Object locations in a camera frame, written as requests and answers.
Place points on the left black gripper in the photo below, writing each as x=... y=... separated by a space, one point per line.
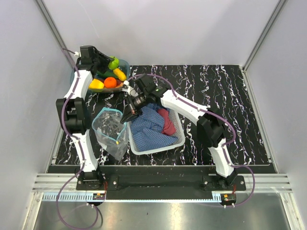
x=105 y=60

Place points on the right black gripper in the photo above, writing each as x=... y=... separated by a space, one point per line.
x=129 y=112

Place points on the fake green cucumber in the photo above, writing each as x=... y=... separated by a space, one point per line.
x=109 y=73

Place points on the fake yellow banana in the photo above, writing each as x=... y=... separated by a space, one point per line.
x=120 y=74

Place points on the fake orange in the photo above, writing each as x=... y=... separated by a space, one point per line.
x=110 y=82

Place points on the fake yellow lemon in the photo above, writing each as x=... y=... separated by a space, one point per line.
x=96 y=84

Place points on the clear zip top bag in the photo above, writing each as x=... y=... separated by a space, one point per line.
x=111 y=134

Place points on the fake carrot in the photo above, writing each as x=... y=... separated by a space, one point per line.
x=106 y=90

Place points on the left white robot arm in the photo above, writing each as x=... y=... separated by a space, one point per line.
x=75 y=119

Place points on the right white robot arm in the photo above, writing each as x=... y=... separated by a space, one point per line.
x=211 y=127

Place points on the blue transparent plastic tub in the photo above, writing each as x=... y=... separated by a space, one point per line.
x=123 y=65

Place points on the blue checkered shirt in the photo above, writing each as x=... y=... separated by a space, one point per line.
x=147 y=130

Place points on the red cloth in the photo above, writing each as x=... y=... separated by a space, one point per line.
x=168 y=128

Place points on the white plastic basket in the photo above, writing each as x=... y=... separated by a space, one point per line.
x=174 y=117

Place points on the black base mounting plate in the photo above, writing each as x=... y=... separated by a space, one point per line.
x=163 y=193

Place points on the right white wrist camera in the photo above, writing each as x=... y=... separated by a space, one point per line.
x=128 y=89

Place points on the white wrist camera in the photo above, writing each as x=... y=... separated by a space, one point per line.
x=128 y=89
x=77 y=54

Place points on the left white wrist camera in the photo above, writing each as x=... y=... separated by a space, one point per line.
x=77 y=54

